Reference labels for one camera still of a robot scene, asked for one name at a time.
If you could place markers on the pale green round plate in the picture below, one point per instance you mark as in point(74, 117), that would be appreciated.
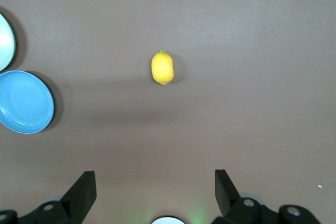
point(5, 43)

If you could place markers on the yellow lemon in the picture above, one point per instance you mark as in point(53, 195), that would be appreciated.
point(162, 68)

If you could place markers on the blue round plate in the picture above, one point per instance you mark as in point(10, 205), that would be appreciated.
point(25, 102)

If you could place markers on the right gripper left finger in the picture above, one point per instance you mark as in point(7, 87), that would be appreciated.
point(76, 200)

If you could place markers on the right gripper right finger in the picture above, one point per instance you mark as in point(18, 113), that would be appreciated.
point(236, 208)

